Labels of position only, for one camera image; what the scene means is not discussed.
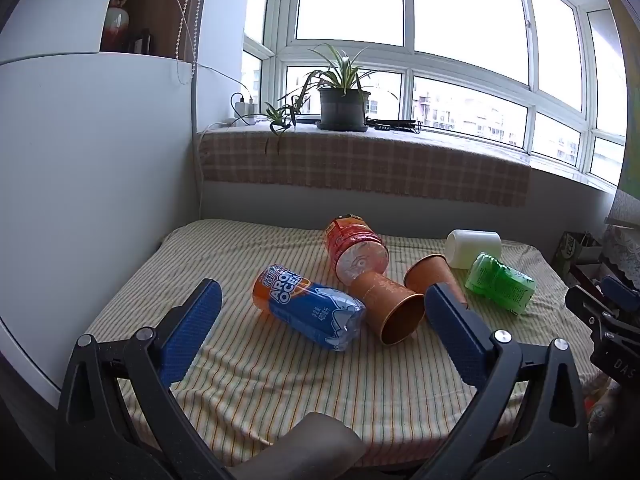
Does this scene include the dark picture frame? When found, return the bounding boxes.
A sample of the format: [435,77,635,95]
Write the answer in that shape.
[130,28,153,55]

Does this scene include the person's leg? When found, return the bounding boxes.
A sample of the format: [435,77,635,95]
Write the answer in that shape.
[220,412,367,480]

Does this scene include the paper bag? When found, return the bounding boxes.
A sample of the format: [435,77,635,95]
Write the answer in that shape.
[554,231,604,282]

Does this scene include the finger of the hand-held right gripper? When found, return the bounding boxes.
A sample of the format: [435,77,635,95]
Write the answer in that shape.
[565,285,610,342]
[601,275,640,317]

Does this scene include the potted spider plant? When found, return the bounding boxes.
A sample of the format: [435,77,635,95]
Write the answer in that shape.
[277,42,401,132]

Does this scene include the white cabinet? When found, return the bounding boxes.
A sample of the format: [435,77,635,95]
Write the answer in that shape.
[0,0,202,408]

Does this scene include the green plastic bottle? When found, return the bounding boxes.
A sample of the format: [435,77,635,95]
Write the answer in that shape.
[464,252,538,316]

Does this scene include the white cup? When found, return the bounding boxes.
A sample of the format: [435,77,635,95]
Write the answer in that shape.
[445,229,502,269]

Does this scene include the striped bed sheet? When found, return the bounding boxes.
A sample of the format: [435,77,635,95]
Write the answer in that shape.
[82,218,601,466]

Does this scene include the small copper paper cup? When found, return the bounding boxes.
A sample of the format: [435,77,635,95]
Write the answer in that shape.
[403,254,469,311]

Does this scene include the white window frame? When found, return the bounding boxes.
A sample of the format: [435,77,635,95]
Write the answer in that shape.
[242,0,629,192]

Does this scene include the large copper paper cup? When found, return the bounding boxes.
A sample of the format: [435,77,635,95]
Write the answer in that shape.
[348,271,426,346]

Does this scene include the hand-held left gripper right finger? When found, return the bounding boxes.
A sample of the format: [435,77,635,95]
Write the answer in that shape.
[405,282,591,480]

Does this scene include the small trailing plant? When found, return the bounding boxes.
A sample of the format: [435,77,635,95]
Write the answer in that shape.
[250,101,302,137]

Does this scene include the blue and orange bottle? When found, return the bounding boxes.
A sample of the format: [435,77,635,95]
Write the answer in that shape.
[251,264,367,353]

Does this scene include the black device on sill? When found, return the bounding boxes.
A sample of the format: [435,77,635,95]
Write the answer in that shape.
[366,118,424,134]

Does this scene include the red and white vase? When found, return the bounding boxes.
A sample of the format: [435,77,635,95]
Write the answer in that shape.
[102,0,134,53]

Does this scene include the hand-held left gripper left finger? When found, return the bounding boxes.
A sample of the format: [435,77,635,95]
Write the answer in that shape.
[56,278,236,480]

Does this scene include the beaded blind cord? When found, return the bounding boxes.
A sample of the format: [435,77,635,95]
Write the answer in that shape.
[174,0,212,86]

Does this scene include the checked sill cloth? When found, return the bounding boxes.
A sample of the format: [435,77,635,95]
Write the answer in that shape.
[199,127,532,208]

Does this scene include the lace cloth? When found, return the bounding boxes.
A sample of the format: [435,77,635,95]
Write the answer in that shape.
[600,224,640,287]

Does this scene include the red plastic bottle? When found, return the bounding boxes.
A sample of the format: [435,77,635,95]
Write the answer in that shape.
[324,214,390,283]

